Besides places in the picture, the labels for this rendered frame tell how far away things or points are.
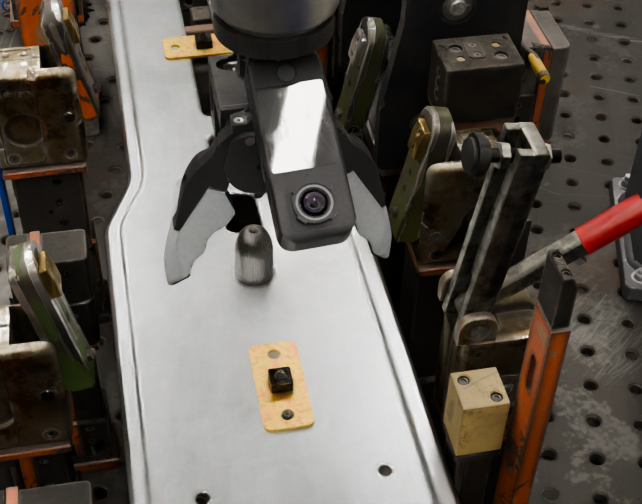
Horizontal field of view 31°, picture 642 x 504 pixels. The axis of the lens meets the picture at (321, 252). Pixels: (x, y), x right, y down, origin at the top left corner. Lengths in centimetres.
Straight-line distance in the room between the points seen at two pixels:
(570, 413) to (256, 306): 46
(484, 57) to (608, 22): 90
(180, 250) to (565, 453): 61
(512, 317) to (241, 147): 27
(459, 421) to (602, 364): 55
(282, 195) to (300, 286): 30
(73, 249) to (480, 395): 39
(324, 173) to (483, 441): 25
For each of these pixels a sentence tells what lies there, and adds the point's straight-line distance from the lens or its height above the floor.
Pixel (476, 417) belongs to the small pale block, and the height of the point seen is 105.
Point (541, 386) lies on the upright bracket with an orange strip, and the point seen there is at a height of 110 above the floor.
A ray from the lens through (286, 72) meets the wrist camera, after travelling 68.
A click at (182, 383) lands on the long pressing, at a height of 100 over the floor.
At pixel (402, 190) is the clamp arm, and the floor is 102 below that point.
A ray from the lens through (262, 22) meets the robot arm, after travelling 65.
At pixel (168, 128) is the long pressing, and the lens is 112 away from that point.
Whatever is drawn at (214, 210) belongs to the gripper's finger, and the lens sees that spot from 74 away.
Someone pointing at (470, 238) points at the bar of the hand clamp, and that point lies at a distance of 83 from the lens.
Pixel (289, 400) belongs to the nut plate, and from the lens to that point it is 87.
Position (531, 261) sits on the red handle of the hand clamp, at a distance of 85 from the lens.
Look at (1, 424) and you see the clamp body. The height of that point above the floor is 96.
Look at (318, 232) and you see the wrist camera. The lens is 65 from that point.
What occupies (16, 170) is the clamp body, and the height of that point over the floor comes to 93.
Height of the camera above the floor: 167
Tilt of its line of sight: 43 degrees down
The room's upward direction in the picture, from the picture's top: 2 degrees clockwise
